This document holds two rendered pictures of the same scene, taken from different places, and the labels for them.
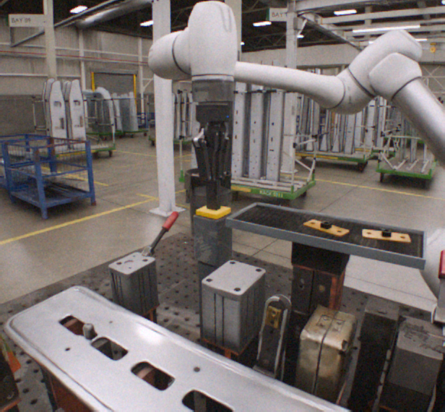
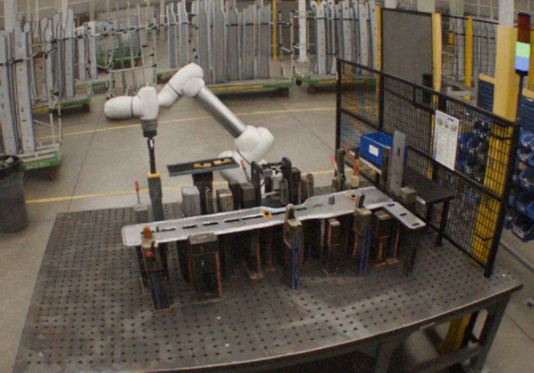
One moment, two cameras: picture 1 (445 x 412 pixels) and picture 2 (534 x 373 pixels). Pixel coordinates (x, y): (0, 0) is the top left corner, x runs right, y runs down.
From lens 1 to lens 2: 189 cm
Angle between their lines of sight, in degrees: 50
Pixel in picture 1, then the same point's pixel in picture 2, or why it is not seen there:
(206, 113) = (152, 134)
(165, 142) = not seen: outside the picture
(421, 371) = (250, 192)
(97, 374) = (177, 233)
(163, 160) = not seen: outside the picture
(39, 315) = (132, 237)
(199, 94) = (148, 126)
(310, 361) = (224, 203)
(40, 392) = (118, 291)
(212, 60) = (154, 113)
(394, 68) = (194, 84)
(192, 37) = (146, 105)
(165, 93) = not seen: outside the picture
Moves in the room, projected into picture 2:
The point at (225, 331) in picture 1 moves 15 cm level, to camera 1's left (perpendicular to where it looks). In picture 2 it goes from (195, 208) to (172, 219)
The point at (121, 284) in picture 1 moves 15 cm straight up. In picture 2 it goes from (143, 215) to (139, 187)
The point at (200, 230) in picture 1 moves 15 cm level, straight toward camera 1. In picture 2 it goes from (152, 184) to (172, 191)
